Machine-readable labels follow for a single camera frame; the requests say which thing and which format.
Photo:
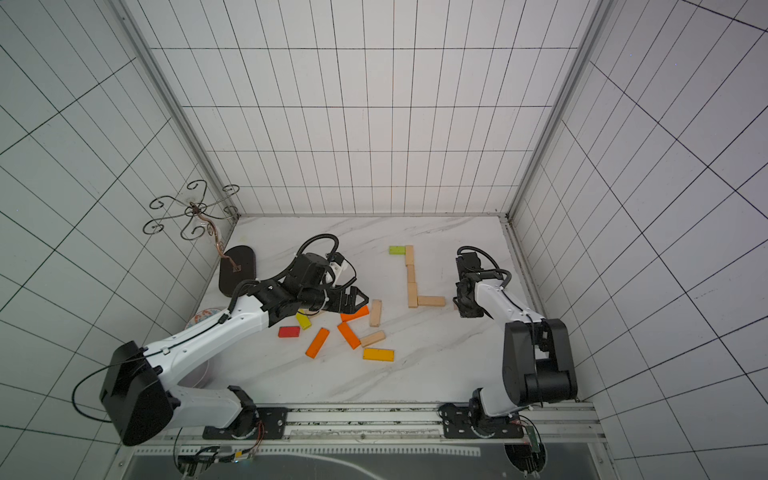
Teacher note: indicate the orange block lower middle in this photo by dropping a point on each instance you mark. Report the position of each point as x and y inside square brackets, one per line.
[349, 335]

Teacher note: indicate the yellow-green block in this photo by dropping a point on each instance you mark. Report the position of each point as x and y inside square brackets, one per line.
[303, 320]

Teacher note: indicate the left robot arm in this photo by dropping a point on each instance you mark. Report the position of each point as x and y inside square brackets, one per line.
[143, 393]

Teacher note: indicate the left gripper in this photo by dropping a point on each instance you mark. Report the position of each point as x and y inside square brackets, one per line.
[338, 305]

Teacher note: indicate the orange block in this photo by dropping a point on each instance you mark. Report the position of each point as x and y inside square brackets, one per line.
[349, 335]
[362, 312]
[317, 343]

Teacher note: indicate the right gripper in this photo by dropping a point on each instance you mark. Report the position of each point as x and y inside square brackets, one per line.
[464, 306]

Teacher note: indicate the red block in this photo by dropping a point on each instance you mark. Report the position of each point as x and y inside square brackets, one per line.
[289, 332]

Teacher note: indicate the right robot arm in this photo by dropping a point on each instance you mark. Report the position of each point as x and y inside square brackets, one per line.
[536, 365]

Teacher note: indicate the orange block lower left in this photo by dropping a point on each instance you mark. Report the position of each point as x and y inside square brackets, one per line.
[317, 343]

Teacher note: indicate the natural wood block small diagonal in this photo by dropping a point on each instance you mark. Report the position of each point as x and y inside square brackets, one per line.
[372, 338]

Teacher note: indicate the natural wood block vertical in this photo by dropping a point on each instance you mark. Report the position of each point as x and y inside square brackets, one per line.
[376, 307]

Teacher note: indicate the yellow block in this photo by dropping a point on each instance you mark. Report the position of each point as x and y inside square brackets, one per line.
[381, 355]

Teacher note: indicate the patterned round plate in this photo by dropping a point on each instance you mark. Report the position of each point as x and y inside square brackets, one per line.
[202, 315]

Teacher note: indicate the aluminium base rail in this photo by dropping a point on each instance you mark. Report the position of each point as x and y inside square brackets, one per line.
[424, 423]

